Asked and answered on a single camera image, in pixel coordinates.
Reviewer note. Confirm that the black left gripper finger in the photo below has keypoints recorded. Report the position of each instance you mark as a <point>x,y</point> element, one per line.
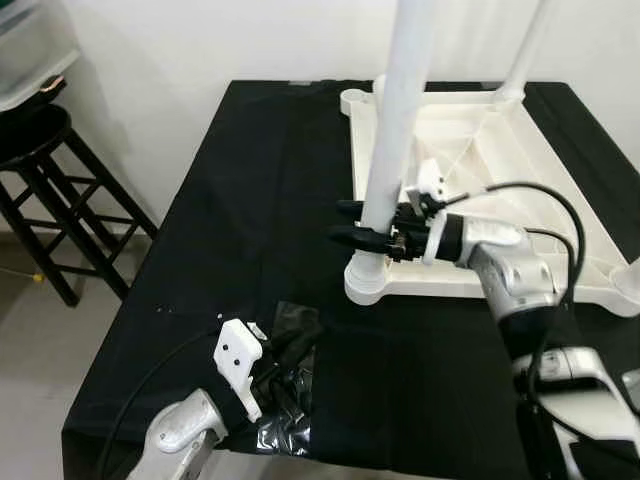
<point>300,343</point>

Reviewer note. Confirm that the white plastic children table top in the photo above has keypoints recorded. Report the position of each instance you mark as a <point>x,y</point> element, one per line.
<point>530,160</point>

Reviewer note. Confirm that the crumpled clear tape patch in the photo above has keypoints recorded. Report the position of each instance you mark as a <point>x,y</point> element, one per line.
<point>295,420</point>

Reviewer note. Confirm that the grey tape piece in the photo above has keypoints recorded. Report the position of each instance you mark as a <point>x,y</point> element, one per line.
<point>300,82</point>

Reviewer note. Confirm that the black round stool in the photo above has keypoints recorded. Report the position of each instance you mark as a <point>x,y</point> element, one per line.
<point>50,190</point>

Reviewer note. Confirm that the clear plastic food container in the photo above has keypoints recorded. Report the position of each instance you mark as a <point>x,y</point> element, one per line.
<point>35,50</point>

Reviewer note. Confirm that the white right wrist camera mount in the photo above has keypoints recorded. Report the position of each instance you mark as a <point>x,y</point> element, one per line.
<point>432,178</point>

